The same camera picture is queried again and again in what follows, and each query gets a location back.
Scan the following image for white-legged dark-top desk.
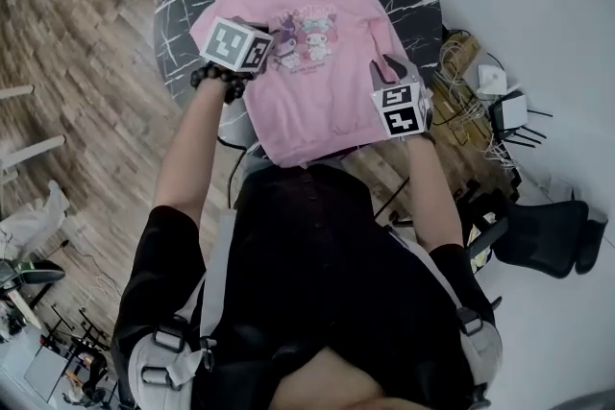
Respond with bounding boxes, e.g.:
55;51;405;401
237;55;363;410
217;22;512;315
0;83;67;172

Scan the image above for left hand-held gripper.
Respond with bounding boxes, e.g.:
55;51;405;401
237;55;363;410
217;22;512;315
199;15;275;78

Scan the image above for cardboard box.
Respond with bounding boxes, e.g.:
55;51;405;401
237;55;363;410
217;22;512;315
430;32;482;146

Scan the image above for white router black antennas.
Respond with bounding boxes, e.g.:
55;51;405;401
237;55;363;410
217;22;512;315
488;89;554;149

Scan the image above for pink sweatshirt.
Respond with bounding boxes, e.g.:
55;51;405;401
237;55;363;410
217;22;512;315
189;0;424;168

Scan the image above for person's left forearm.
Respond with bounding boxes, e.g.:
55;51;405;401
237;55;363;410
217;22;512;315
153;81;227;225

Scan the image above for person's blue jeans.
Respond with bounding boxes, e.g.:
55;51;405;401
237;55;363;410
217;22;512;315
239;152;285;182

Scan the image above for person's black top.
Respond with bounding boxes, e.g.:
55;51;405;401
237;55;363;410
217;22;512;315
112;160;499;410

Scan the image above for white square router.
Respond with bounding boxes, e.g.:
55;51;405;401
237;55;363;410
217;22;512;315
477;63;509;96

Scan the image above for grey shoulder harness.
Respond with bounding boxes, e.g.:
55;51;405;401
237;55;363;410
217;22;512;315
127;210;504;404

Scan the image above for black office chair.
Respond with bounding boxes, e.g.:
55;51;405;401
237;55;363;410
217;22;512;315
467;198;610;280

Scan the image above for person's right forearm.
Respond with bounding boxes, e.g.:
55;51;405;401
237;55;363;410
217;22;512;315
406;133;465;253

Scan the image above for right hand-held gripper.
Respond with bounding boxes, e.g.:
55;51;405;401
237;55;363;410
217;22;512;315
368;54;434;140

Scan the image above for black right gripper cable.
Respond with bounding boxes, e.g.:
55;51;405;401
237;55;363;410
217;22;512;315
373;176;413;228

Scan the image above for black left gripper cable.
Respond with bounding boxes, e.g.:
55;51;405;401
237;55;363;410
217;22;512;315
215;134;250;210

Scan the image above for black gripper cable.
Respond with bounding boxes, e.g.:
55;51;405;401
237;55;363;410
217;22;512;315
373;176;413;228
215;134;250;210

